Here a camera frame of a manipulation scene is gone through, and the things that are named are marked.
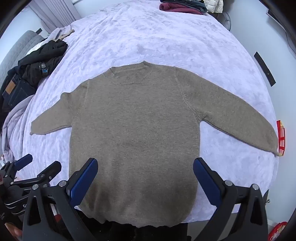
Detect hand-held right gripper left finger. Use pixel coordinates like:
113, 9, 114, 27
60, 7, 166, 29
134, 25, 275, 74
22, 158, 100, 241

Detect red plastic rack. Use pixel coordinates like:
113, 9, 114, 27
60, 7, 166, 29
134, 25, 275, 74
276, 120, 286, 157

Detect dark standing fan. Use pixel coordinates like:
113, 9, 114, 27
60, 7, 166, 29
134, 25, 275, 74
222, 11, 232, 32

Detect black jacket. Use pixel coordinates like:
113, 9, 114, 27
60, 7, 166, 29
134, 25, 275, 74
18, 40, 68, 88

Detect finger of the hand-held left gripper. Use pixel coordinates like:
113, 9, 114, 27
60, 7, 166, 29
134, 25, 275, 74
10, 161, 62, 193
0, 153, 33, 186

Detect brown knit sweater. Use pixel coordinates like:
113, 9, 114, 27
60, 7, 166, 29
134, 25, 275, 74
31, 61, 280, 229

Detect black cable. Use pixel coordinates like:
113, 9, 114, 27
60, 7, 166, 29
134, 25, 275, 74
277, 21, 296, 56

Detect pile of folded clothes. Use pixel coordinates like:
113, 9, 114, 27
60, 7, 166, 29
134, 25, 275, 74
170, 0, 207, 10

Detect maroon folded garment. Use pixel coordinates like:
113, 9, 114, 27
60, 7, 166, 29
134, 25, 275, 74
159, 2, 205, 15

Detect grey curtain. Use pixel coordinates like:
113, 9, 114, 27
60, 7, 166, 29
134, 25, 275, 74
29, 0, 81, 33

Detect red printed bag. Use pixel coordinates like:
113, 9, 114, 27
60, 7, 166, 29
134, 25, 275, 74
268, 221, 288, 241

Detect lavender cloth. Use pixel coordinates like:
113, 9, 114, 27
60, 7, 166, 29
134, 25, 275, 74
0, 94, 37, 163

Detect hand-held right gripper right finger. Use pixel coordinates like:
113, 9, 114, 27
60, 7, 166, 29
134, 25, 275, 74
193, 158, 269, 241

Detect black wall strip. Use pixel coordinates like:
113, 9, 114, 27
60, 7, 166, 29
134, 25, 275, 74
254, 51, 277, 87

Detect person's left hand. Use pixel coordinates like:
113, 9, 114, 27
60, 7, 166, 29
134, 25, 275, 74
5, 222, 23, 239

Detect white puffer jacket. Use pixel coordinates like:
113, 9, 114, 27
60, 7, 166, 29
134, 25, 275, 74
203, 0, 224, 14

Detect white framed monitor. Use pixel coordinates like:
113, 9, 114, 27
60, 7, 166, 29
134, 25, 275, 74
266, 9, 281, 24

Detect pale beige garment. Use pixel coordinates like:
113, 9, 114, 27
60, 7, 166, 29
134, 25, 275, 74
47, 25, 75, 42

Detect dark blue jeans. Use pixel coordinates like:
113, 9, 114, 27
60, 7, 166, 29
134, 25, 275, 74
0, 67, 37, 112

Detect grey quilted headboard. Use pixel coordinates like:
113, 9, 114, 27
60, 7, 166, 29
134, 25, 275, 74
0, 30, 43, 79

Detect white plush blanket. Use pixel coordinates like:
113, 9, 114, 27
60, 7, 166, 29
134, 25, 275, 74
5, 0, 279, 223

